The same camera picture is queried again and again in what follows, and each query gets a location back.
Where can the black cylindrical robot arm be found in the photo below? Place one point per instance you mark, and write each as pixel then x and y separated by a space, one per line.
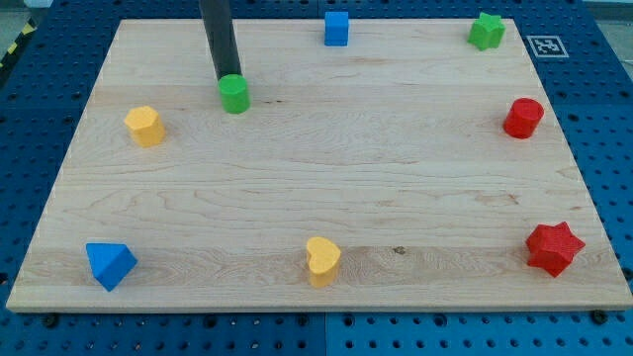
pixel 218 24

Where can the yellow hexagon block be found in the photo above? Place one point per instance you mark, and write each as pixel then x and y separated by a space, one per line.
pixel 145 126

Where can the yellow heart block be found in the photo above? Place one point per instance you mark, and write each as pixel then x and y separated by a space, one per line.
pixel 323 259

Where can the wooden board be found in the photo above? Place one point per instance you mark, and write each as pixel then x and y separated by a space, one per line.
pixel 392 147

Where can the green cylinder block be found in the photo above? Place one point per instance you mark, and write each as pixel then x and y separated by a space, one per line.
pixel 234 93

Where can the blue cube block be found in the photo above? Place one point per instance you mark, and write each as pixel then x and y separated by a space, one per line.
pixel 336 28

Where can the red cylinder block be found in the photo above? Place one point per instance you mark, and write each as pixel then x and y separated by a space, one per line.
pixel 523 118

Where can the blue triangle block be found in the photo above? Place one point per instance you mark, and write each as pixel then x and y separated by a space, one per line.
pixel 110 263

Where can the green star block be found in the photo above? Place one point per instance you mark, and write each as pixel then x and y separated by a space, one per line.
pixel 487 31

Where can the red star block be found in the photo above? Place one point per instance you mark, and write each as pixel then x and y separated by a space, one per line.
pixel 553 247

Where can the white fiducial marker tag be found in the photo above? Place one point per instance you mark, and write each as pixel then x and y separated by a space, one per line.
pixel 546 46

